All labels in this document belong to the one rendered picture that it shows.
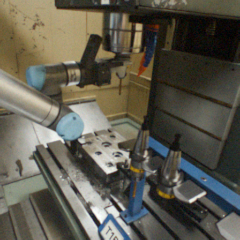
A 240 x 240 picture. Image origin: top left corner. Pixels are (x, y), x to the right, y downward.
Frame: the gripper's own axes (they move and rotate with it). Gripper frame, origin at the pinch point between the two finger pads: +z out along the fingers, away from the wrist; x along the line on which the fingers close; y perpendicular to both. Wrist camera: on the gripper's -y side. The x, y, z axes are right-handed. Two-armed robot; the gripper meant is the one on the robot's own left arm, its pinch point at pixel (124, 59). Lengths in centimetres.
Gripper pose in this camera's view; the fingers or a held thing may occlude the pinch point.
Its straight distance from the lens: 85.0
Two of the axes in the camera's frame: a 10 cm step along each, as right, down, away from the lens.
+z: 8.1, -2.5, 5.3
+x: 5.9, 3.7, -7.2
